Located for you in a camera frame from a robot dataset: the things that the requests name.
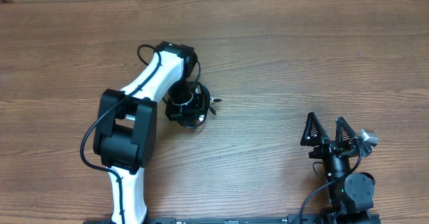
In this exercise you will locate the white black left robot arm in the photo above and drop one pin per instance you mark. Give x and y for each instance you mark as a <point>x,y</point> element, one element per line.
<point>122,139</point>

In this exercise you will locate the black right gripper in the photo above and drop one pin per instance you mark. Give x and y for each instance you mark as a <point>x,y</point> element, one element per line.
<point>328,147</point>

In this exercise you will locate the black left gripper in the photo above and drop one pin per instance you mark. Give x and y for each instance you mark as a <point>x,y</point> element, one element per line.
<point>181,115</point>

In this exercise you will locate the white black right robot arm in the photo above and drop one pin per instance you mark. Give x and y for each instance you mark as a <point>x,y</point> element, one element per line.
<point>350,192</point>

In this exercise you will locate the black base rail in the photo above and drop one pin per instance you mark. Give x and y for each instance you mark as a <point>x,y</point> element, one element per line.
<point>290,219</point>

